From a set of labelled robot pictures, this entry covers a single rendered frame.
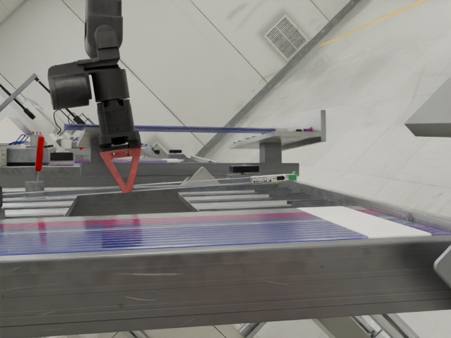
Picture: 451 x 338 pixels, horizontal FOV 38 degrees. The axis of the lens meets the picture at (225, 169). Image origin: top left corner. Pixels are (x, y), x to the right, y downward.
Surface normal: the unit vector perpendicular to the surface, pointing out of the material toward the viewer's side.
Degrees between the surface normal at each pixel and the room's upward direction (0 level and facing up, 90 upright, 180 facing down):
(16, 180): 90
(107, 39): 91
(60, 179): 90
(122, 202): 90
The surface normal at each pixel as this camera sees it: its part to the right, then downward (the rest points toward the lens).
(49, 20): 0.17, 0.05
